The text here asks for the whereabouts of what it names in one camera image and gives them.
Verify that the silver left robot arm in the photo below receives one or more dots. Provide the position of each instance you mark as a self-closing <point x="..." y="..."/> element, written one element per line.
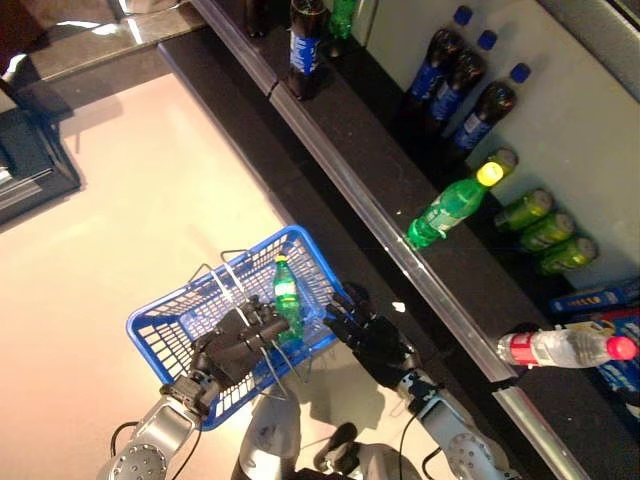
<point x="150" y="440"/>

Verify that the silver left robot leg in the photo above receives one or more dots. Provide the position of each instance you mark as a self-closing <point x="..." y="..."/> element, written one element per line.
<point x="270" y="435"/>

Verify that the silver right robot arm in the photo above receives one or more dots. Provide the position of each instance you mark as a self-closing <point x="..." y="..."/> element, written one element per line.
<point x="465" y="440"/>

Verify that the black display stand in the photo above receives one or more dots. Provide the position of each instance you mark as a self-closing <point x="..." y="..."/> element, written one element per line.
<point x="30" y="165"/>

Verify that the water bottle red label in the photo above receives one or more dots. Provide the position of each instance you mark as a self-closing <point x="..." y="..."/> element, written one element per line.
<point x="560" y="347"/>

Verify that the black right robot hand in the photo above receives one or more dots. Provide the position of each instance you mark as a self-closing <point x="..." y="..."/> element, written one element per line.
<point x="380" y="350"/>

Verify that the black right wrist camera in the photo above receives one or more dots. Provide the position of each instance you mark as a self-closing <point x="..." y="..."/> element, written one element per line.
<point x="422" y="392"/>

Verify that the blue plastic shopping basket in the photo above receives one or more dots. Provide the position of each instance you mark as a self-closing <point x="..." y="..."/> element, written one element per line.
<point x="165" y="320"/>

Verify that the black shelf base plinth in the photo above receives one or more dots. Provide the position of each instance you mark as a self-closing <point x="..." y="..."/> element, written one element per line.
<point x="300" y="165"/>

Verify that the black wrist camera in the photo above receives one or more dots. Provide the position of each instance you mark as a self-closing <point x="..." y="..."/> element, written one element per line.
<point x="422" y="392"/>
<point x="185" y="392"/>

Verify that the green Sprite bottle yellow cap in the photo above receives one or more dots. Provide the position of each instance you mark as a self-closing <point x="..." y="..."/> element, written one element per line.
<point x="342" y="17"/>
<point x="450" y="210"/>
<point x="287" y="300"/>

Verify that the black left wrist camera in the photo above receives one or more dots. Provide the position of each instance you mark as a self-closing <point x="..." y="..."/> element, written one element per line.
<point x="185" y="392"/>

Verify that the silver right robot leg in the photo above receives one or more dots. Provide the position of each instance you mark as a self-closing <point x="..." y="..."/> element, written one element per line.
<point x="380" y="462"/>

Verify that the silver robot leg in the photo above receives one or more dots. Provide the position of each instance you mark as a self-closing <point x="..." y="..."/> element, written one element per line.
<point x="380" y="462"/>
<point x="270" y="435"/>

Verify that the flat blue Oreo box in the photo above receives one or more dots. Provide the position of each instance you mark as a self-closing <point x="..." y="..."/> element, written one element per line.
<point x="622" y="375"/>

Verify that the green soda can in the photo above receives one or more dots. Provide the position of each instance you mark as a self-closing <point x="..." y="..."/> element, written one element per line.
<point x="507" y="160"/>
<point x="525" y="210"/>
<point x="567" y="256"/>
<point x="547" y="232"/>

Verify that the white paper scrap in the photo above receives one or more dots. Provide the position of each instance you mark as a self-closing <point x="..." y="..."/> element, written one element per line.
<point x="398" y="306"/>

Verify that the black metal shelf board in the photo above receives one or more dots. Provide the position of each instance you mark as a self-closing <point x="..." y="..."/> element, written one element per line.
<point x="272" y="50"/>
<point x="600" y="25"/>
<point x="575" y="415"/>
<point x="400" y="165"/>

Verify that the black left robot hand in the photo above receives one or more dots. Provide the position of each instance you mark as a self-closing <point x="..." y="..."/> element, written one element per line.
<point x="230" y="350"/>

